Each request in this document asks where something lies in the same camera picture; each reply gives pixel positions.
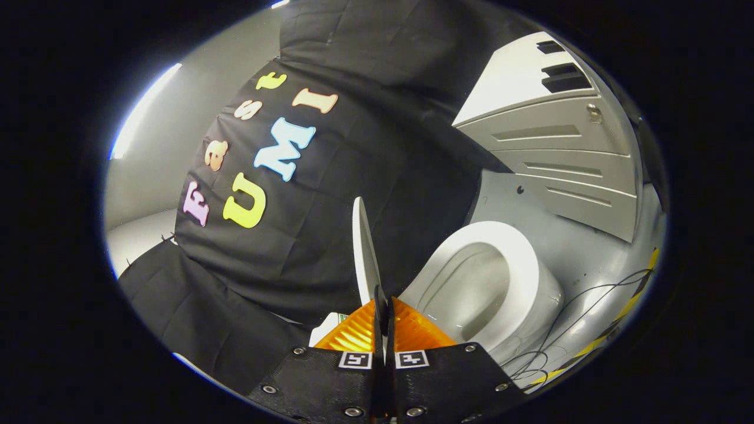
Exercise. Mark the white drawer cabinet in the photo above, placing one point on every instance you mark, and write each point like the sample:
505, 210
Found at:
565, 153

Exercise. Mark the large black block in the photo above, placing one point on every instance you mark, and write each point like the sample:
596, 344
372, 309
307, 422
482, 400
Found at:
565, 79

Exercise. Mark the small black block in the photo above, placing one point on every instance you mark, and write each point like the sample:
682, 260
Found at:
551, 47

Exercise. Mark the black backdrop cloth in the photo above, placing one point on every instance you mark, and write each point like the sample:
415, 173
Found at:
365, 153

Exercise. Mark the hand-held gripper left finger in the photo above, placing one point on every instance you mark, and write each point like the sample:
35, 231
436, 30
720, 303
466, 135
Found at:
330, 383

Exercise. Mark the large ceiling light panel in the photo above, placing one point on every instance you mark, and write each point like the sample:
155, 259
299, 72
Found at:
141, 112

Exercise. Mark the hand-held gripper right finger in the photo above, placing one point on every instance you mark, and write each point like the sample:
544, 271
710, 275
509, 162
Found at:
447, 383

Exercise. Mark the yellow black floor tape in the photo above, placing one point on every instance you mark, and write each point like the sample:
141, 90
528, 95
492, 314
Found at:
629, 304

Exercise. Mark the white toilet seat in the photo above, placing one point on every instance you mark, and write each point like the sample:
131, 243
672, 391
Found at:
524, 253

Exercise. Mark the white toilet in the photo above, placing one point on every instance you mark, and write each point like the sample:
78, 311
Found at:
545, 306

